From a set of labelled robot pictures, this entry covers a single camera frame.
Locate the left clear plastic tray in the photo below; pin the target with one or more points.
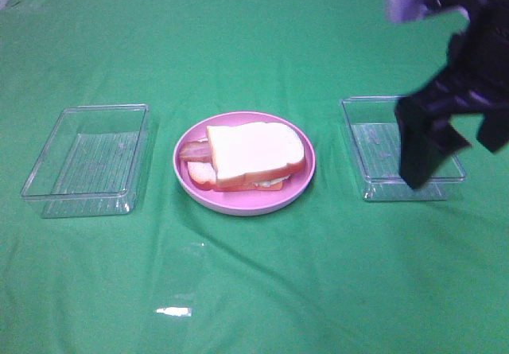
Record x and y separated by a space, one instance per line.
91 163

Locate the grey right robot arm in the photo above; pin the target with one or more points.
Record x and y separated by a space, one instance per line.
473 81

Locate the green lettuce leaf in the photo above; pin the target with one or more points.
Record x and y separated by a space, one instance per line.
270 181

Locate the pink round plate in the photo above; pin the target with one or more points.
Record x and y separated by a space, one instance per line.
251 202

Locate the yellow cheese slice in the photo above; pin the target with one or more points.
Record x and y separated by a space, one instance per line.
252 186

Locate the bacon strip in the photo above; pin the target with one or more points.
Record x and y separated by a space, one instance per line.
196 151

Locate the clear plastic tray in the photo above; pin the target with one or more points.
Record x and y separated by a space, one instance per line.
91 163
371 135

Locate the bread slice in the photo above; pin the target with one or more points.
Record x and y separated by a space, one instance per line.
202 175
254 152

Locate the green tablecloth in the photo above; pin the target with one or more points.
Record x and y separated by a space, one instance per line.
331 273

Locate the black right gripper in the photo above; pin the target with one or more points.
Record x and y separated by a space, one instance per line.
474 81

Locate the right clear plastic tray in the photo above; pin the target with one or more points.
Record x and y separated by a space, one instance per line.
371 135

